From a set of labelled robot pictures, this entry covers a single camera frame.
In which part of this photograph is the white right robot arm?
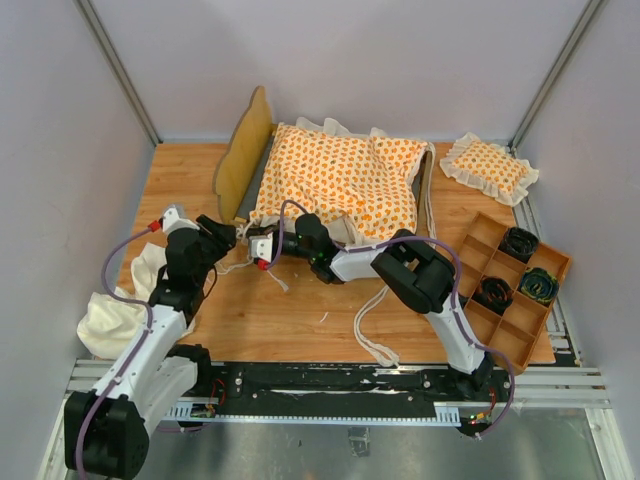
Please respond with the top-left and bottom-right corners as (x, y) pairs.
(252, 214), (494, 400)

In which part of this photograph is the wooden compartment organizer box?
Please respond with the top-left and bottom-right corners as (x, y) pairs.
(459, 213), (572, 374)

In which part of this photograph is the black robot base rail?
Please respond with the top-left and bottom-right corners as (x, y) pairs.
(70, 360), (611, 426)

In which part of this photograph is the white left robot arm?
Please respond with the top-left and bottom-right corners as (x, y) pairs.
(63, 207), (236, 479)

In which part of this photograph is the wooden pet bed frame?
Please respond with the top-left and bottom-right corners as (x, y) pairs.
(213, 86), (435, 246)

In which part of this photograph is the duck print bed cover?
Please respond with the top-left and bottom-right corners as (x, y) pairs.
(215, 118), (439, 368)

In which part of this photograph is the cream cloth pile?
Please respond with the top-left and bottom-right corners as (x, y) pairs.
(76, 243), (166, 360)

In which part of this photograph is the dark rolled sock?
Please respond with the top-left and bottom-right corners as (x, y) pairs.
(472, 276), (513, 315)
(498, 227), (539, 263)
(518, 267), (559, 307)

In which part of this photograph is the duck print small pillow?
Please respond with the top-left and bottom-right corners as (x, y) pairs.
(440, 132), (539, 207)

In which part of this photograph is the dark rolled sock upper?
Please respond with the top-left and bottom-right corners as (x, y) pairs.
(498, 227), (539, 263)

